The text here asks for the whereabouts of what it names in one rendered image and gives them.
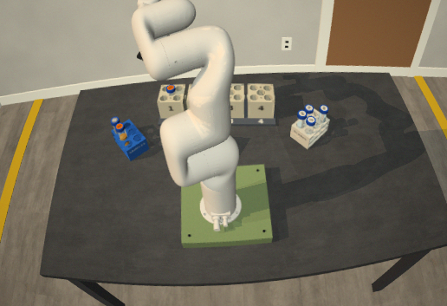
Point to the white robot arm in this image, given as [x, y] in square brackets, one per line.
[204, 129]

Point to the blue tube rack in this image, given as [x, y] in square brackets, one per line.
[138, 144]

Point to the cream tube rack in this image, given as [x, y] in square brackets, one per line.
[300, 136]

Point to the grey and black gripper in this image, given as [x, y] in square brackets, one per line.
[139, 54]

